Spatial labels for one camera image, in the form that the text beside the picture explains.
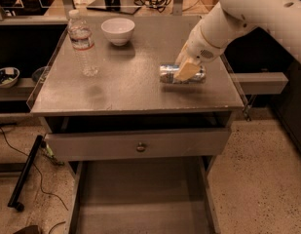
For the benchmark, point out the grey top drawer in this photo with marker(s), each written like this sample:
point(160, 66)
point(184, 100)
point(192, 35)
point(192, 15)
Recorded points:
point(122, 145)

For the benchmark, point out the grey side shelf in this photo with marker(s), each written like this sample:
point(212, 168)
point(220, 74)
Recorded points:
point(263, 83)

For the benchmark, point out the silver blue redbull can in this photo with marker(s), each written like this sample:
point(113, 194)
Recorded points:
point(167, 75)

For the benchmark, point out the grey drawer cabinet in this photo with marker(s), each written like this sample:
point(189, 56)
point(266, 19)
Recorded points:
point(126, 94)

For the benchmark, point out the clear plastic water bottle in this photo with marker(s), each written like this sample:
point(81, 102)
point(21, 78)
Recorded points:
point(81, 38)

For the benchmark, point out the small bowl with items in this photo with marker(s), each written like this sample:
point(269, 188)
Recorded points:
point(8, 77)

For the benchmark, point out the round metal drawer knob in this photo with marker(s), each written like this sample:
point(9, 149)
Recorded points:
point(141, 147)

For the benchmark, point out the open grey middle drawer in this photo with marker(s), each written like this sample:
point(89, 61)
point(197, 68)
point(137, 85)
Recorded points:
point(142, 196)

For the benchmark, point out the black monitor stand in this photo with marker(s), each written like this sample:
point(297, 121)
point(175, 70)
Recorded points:
point(126, 7)

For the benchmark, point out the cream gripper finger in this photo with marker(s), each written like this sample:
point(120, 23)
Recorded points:
point(187, 69)
point(182, 57)

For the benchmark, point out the black bar on floor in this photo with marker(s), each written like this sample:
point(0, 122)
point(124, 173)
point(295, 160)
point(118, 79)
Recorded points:
point(14, 200)

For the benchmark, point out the white ceramic bowl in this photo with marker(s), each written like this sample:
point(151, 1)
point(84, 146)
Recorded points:
point(118, 31)

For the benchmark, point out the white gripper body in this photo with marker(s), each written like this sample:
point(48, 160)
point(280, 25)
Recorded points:
point(199, 48)

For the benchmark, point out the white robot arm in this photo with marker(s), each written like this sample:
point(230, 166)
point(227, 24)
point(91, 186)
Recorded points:
point(230, 19)

